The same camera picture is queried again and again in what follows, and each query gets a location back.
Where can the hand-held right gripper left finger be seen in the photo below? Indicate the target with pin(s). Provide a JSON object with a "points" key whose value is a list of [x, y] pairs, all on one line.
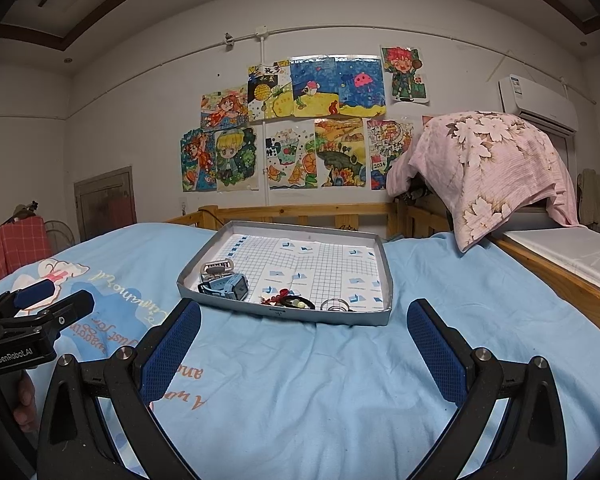
{"points": [[172, 345]]}

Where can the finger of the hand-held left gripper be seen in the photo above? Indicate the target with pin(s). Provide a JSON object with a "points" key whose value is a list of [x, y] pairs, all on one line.
{"points": [[35, 294], [70, 305]]}

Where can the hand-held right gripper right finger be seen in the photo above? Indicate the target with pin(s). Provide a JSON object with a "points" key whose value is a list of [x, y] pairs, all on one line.
{"points": [[432, 350]]}

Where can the beige hair claw clip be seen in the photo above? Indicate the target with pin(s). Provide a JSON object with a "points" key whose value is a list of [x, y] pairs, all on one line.
{"points": [[217, 267]]}

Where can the grey cardboard tray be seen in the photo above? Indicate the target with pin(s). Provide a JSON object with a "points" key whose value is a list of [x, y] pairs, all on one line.
{"points": [[320, 260]]}

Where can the person's left hand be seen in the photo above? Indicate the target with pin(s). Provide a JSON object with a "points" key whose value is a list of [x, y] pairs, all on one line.
{"points": [[24, 400]]}

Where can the red plaid cloth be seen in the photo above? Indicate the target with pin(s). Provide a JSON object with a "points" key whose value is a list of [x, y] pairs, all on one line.
{"points": [[15, 250]]}

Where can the electric fan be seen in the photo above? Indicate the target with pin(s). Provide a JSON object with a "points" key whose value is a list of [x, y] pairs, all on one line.
{"points": [[60, 234]]}

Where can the blue wrist watch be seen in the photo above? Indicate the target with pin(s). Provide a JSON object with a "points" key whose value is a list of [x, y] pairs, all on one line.
{"points": [[230, 287]]}

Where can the light blue printed blanket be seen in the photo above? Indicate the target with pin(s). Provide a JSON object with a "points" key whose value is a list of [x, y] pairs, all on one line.
{"points": [[305, 385]]}

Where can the dark bedding pile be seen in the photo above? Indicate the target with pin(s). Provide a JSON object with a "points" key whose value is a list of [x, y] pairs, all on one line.
{"points": [[420, 194]]}

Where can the white mattress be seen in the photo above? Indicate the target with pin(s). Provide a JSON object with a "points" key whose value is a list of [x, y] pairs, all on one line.
{"points": [[570, 250]]}

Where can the wooden bed headboard railing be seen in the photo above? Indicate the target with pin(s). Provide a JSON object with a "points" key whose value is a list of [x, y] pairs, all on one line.
{"points": [[305, 212]]}

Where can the pink floral cloth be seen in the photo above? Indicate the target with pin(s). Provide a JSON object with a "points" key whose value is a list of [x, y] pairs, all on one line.
{"points": [[490, 170]]}

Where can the hanging olive clothes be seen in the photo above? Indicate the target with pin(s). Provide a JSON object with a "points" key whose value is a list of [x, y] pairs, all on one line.
{"points": [[597, 200]]}

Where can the white air conditioner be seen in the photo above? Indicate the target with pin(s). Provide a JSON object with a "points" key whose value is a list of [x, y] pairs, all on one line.
{"points": [[537, 102]]}

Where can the brown wall hatch door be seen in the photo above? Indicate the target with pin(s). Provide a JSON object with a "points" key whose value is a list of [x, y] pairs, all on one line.
{"points": [[105, 205]]}

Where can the wooden neighbouring bed rail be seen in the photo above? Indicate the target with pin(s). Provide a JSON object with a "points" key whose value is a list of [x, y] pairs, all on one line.
{"points": [[555, 280]]}

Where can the group of colourful wall drawings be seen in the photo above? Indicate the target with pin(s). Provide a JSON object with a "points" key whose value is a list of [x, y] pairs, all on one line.
{"points": [[290, 155]]}

